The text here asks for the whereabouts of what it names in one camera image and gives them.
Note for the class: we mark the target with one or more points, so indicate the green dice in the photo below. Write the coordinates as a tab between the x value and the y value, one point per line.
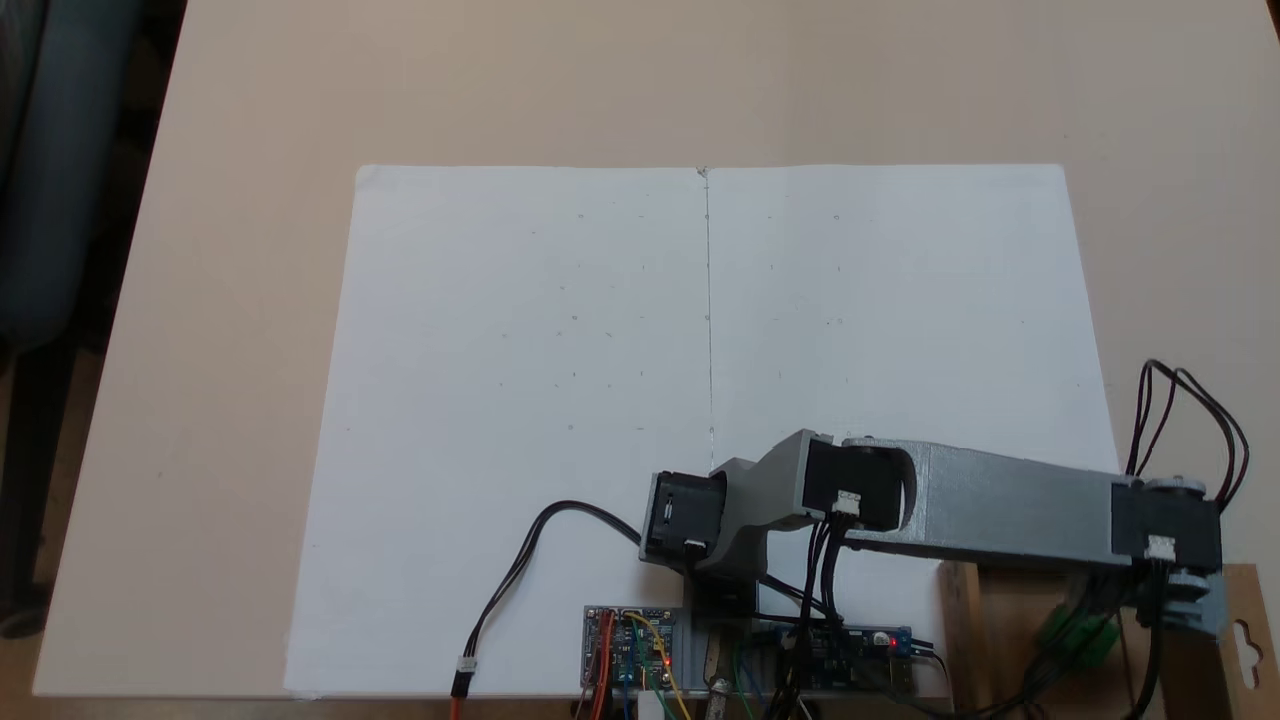
1078	637

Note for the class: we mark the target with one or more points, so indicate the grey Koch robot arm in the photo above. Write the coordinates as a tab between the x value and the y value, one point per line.
1000	505

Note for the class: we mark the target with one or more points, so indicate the brown cardboard box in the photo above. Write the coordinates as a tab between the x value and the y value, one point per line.
1000	645

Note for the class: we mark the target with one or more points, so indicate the blue power circuit board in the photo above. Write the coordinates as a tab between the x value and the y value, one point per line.
880	645

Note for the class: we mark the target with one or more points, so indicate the white paper sheet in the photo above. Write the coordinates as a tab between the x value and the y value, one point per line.
900	300
450	350

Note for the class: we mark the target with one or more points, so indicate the motor controller circuit board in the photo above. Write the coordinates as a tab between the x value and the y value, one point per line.
628	650

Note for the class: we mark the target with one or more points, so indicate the dark blue office chair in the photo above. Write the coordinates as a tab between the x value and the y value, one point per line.
60	150

